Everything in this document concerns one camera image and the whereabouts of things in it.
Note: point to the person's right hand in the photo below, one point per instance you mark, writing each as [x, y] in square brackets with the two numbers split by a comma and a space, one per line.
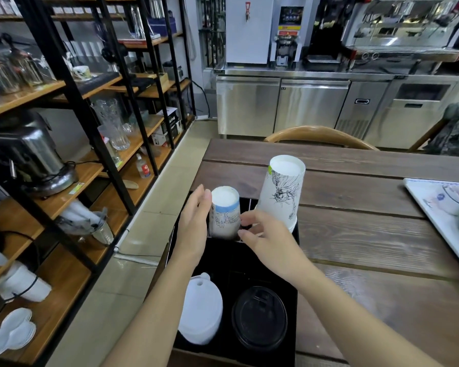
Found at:
[275, 248]

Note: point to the person's left hand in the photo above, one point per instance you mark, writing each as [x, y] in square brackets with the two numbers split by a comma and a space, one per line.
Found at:
[191, 229]

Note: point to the person's right thumb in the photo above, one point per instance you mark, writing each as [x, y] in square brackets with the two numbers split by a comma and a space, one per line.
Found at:
[248, 237]

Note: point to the person's left thumb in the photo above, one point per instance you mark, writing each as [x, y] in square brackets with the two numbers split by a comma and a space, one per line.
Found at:
[208, 202]

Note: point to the small blue-print paper cup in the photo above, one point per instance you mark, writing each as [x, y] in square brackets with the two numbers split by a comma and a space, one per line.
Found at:
[224, 215]

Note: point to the person's left forearm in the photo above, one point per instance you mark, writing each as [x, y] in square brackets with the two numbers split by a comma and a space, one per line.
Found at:
[153, 321]

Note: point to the person's right forearm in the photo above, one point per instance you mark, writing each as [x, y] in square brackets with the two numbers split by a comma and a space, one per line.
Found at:
[359, 324]

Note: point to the black cup and lid organizer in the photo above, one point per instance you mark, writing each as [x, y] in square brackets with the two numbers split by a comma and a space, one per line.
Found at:
[233, 275]

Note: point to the tall black-drawing paper cup stack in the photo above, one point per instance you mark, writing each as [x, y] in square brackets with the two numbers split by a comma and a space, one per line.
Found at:
[281, 191]

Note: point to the clear sanitizer bottle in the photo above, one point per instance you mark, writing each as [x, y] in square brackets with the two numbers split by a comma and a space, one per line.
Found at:
[142, 167]

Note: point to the stack of black lids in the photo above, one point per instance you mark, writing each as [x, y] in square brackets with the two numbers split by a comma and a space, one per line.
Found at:
[259, 319]

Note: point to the black and white box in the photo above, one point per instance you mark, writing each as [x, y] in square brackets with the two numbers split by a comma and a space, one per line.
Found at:
[165, 129]

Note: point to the stack of white lids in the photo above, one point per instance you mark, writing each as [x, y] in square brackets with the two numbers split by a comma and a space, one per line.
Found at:
[201, 309]

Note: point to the clear glass vase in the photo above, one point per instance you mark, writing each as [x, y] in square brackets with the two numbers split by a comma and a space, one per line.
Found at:
[111, 120]

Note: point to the black metal wooden shelf unit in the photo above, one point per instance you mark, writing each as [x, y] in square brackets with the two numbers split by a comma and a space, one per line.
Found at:
[72, 149]

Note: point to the stainless steel counter cabinet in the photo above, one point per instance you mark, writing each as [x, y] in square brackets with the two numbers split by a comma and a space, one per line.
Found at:
[336, 106]

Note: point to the white water boiler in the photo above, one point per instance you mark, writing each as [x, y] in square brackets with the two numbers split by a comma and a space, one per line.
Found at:
[248, 30]

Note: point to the patterned white teacup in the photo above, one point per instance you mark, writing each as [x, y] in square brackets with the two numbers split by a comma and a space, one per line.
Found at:
[82, 72]

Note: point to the blue box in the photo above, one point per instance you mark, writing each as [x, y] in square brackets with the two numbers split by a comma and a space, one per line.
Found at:
[162, 25]

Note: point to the stainless steel blender base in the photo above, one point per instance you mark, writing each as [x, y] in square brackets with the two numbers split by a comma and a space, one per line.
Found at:
[26, 152]

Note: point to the cup sealing machine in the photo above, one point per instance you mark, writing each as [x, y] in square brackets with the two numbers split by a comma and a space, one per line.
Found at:
[288, 32]

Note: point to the white tray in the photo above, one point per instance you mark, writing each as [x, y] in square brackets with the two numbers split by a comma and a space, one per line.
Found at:
[440, 217]

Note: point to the wooden chair with camouflage garment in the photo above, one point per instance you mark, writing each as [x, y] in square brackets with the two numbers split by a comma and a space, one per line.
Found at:
[424, 137]

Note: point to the stack of white cups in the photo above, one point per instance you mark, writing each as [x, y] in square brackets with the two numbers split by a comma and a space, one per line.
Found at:
[21, 282]

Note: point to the camouflage garment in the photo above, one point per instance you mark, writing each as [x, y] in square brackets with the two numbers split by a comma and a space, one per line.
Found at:
[456, 129]

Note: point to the pile of white spoons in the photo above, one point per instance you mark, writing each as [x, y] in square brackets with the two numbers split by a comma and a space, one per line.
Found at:
[11, 332]

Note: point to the silver espresso machine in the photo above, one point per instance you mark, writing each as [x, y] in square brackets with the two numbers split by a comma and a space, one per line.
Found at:
[405, 30]

